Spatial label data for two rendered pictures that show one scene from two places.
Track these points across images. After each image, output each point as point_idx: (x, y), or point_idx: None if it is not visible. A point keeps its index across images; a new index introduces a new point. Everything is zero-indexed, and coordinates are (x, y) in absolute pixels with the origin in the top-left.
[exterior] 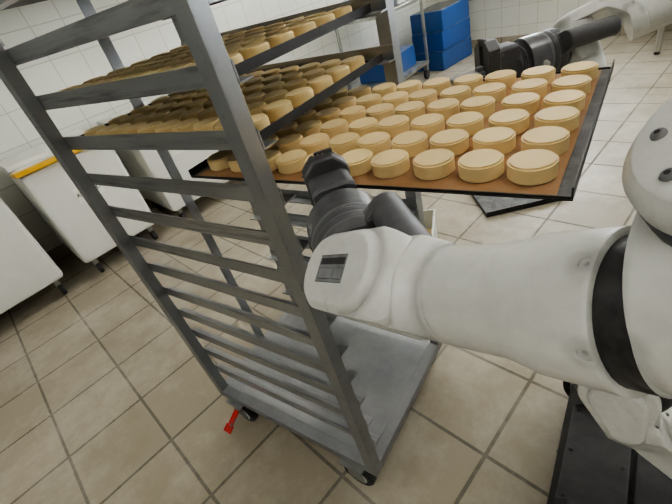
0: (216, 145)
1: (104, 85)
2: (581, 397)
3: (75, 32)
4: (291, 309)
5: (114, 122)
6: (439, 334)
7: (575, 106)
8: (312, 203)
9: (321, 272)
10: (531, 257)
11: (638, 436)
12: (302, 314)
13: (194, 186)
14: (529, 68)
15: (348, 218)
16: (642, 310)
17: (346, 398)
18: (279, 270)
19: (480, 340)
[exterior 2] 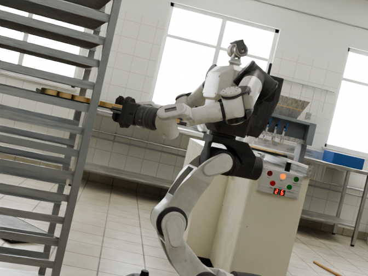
0: (75, 84)
1: (22, 41)
2: (162, 226)
3: (28, 20)
4: (57, 172)
5: None
6: (196, 118)
7: None
8: (126, 109)
9: (166, 110)
10: (211, 103)
11: (179, 240)
12: (77, 167)
13: (41, 97)
14: None
15: (157, 108)
16: (224, 104)
17: (69, 231)
18: (66, 147)
19: (205, 115)
